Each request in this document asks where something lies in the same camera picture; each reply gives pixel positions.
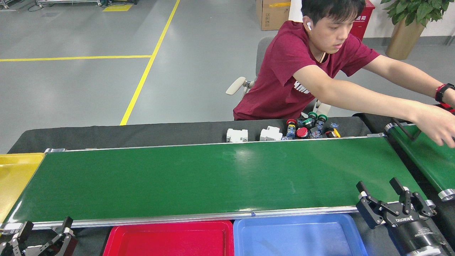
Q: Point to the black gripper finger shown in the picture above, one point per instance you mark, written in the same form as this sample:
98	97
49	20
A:
10	249
65	241

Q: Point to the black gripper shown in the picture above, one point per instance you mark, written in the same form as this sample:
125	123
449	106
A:
414	233

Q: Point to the red mushroom push button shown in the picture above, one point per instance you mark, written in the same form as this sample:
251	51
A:
302	132

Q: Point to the green push button switch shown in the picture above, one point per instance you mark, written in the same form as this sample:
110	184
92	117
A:
322	117
312	115

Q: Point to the white circuit breaker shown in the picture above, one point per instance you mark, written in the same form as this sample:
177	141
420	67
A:
237	136
271	133

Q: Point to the person's left forearm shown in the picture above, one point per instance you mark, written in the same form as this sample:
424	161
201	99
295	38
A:
419	78

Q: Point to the person's right forearm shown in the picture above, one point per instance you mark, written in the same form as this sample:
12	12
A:
384	101

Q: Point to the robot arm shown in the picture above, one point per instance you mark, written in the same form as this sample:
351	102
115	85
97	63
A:
424	252

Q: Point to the green conveyor belt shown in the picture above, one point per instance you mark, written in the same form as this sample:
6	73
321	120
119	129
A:
177	177
426	156

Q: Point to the yellow plastic tray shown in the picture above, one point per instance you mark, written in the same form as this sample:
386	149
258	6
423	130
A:
14	185

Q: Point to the blue plastic tray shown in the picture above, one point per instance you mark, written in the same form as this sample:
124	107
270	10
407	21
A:
298	238

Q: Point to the red plastic tray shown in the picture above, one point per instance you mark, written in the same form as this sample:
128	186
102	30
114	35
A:
167	241

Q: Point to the person's right hand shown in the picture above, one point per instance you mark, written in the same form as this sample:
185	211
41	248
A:
437	124

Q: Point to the person's left hand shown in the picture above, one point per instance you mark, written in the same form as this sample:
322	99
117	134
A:
453	99

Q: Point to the black wrist watch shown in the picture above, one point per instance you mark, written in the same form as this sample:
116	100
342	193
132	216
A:
444	91

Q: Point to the person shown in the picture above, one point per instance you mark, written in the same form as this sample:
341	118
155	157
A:
284	81

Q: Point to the potted plant in gold pot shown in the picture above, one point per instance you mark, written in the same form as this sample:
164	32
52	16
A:
403	39

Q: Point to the red fire extinguisher cabinet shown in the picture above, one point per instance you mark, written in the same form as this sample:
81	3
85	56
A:
362	21

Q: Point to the grey office chair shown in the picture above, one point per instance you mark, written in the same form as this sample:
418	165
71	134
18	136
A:
265	53

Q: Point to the cardboard box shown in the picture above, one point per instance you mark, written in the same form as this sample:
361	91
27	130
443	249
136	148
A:
272	16

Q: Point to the metal cart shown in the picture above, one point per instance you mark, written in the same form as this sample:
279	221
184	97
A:
71	3

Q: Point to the blue switch contact block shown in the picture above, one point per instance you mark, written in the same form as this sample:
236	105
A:
334	125

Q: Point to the white wall conduit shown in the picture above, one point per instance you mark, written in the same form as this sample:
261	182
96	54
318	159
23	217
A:
451	38

